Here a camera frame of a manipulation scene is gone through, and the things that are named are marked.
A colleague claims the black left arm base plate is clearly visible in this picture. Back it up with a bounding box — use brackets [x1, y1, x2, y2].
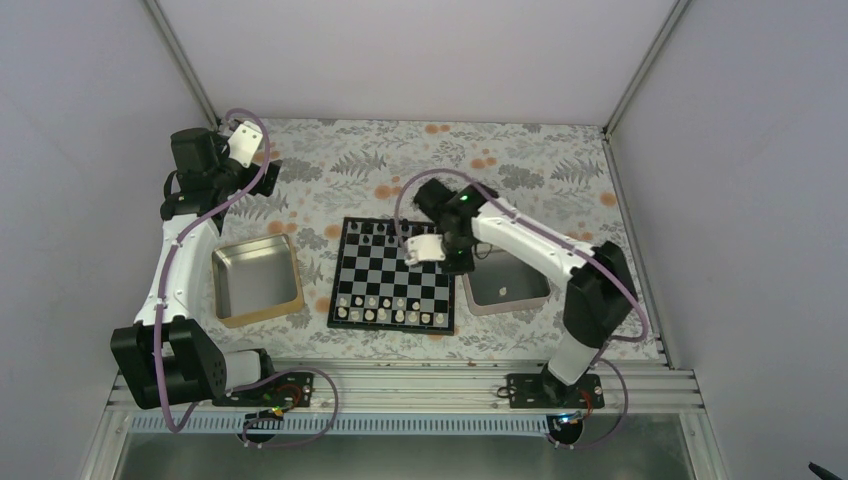
[212, 372, 314, 410]

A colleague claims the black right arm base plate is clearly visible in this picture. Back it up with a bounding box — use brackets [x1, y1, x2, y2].
[498, 373, 605, 409]

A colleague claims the right aluminium corner frame post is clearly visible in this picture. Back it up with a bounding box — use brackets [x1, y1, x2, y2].
[603, 0, 692, 142]

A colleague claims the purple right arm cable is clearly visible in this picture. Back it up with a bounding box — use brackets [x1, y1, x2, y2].
[393, 168, 652, 452]

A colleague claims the grey slotted cable duct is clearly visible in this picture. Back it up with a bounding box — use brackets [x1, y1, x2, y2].
[129, 413, 554, 437]

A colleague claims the black chess pieces row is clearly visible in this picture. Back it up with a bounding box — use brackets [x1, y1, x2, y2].
[344, 219, 400, 247]

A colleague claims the aluminium corner frame post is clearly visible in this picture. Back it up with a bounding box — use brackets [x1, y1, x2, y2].
[603, 0, 692, 142]
[141, 0, 218, 125]

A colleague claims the pink rimmed metal tin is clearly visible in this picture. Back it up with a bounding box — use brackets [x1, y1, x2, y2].
[462, 249, 551, 316]

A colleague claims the gold rimmed empty metal tin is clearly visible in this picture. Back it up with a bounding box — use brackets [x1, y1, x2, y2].
[211, 234, 305, 329]

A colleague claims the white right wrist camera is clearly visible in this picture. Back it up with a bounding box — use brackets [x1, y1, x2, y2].
[404, 234, 446, 266]

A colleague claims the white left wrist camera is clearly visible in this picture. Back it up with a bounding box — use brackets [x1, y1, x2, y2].
[227, 120, 264, 168]

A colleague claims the black white chess board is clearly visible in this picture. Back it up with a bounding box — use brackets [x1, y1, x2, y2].
[327, 217, 456, 336]

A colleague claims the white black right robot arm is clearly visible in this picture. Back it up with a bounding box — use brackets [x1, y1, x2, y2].
[404, 178, 639, 407]

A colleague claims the aluminium front rail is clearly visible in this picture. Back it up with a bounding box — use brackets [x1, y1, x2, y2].
[105, 365, 705, 415]

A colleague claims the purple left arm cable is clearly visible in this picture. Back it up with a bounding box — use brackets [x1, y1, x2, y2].
[152, 108, 340, 452]

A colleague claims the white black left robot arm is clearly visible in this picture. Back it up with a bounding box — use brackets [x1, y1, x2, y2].
[110, 121, 280, 409]

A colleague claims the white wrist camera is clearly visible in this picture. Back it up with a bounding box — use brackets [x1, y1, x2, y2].
[404, 234, 446, 266]
[227, 120, 264, 168]

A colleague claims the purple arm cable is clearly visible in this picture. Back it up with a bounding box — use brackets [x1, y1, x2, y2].
[393, 168, 652, 452]
[152, 108, 340, 452]

